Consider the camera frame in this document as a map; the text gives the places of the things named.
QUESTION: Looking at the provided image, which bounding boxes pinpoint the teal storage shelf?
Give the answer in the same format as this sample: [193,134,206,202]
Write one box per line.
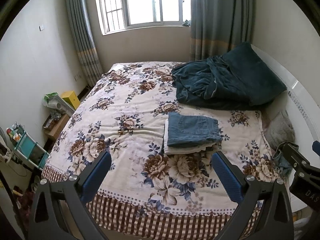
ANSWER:
[6,125,49,171]

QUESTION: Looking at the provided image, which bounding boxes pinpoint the grey-green curtain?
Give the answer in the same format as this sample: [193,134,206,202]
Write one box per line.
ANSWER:
[66,0,103,87]
[190,0,254,61]

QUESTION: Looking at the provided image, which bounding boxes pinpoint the green white bag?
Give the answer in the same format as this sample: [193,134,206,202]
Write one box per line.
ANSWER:
[43,92,75,117]

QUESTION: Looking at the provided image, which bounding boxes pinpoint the folded white cloth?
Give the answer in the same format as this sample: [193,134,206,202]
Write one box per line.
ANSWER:
[163,119,216,155]

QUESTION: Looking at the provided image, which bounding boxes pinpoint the floral bed blanket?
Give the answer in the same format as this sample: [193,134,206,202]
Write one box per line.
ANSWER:
[42,62,279,239]

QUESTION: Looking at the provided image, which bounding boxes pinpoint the white bed headboard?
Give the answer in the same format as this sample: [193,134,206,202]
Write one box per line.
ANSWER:
[251,44,320,213]

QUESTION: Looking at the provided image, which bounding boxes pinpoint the yellow box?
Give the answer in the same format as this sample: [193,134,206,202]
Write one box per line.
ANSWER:
[61,90,80,109]

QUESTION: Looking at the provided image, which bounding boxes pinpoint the small dark grey garment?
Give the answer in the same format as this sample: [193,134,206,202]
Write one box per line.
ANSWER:
[272,141,292,178]

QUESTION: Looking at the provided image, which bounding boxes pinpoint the dark teal quilt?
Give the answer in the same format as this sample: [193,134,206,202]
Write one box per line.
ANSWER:
[171,42,286,111]

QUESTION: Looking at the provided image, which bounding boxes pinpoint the bright window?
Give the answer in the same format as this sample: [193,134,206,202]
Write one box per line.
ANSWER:
[95,0,191,35]

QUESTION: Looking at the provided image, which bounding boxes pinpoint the right grey-green curtain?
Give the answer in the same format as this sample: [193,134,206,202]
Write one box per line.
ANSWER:
[190,0,254,61]

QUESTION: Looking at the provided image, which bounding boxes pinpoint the cardboard box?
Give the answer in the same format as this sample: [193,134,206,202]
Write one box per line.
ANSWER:
[43,114,69,141]

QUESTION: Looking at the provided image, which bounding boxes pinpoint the blue denim jeans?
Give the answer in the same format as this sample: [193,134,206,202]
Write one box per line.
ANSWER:
[167,112,222,148]

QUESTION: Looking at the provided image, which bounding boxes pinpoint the left grey-green curtain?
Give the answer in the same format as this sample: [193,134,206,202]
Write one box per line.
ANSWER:
[66,0,103,87]

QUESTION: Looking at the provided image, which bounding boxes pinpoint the grey pillow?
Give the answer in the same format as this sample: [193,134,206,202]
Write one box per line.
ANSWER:
[264,109,295,151]

